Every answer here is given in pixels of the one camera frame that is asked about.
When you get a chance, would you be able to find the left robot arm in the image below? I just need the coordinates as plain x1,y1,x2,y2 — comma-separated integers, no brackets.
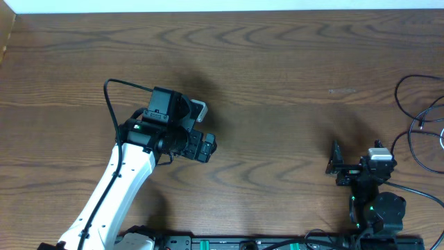
39,87,217,250

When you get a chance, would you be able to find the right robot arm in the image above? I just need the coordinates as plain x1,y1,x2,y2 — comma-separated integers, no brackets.
325,140,407,249

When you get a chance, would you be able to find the cardboard box edge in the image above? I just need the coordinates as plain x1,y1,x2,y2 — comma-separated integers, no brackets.
0,0,16,62

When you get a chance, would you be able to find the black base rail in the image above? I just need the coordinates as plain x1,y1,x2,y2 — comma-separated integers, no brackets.
114,225,426,250

